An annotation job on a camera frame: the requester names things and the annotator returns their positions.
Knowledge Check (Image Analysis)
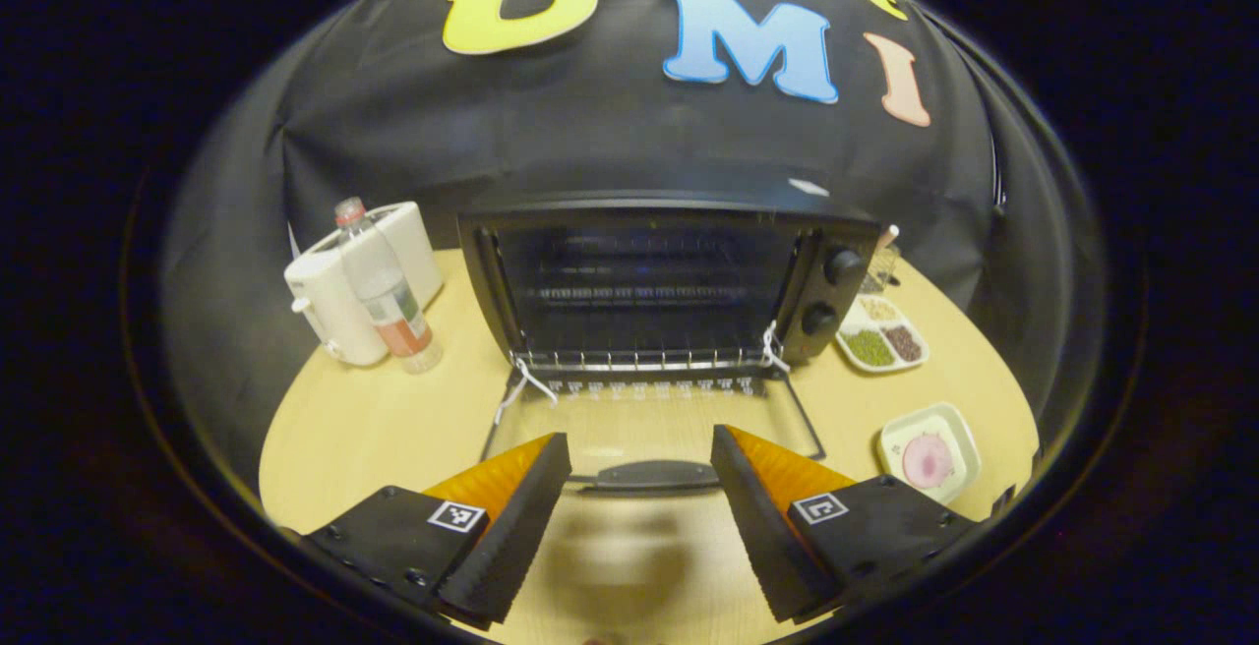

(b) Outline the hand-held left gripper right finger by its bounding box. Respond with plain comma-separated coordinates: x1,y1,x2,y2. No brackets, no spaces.
710,424,977,624

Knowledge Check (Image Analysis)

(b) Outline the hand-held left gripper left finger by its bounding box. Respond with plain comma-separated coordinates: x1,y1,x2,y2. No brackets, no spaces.
303,432,573,628

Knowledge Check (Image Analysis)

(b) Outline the pink meat slice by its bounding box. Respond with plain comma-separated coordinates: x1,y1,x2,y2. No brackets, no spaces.
902,433,956,490

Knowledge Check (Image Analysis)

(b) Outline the white square plate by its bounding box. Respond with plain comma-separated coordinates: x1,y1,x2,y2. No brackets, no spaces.
877,401,983,506

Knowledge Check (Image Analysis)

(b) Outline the black electric oven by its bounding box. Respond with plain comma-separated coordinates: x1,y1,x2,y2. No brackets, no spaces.
457,195,886,495

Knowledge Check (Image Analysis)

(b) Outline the white divided plate with beans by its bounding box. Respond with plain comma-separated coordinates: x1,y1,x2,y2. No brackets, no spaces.
834,293,930,374

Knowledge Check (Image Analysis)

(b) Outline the clear plastic bottle red cap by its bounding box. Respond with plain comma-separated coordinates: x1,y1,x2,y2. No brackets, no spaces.
332,196,445,376

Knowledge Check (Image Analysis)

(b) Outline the white toaster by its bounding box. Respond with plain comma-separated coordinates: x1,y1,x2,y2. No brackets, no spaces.
283,201,446,368

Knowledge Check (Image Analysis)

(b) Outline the black backdrop cloth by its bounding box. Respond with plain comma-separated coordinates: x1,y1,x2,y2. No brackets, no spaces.
157,0,1108,494

